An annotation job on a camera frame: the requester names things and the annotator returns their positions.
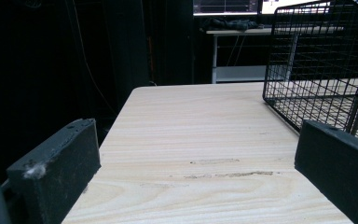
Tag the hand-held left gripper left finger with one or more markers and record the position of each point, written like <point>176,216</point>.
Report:
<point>59,168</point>

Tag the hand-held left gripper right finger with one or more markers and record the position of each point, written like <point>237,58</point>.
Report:
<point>338,165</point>

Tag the white desk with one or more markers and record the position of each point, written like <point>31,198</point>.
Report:
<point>239,73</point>

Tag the dark curtain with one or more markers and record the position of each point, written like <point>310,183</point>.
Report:
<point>121,46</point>

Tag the dark cloth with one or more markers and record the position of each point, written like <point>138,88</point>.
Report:
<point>230,24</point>

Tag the computer monitor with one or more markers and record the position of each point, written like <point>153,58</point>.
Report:
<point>227,7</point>

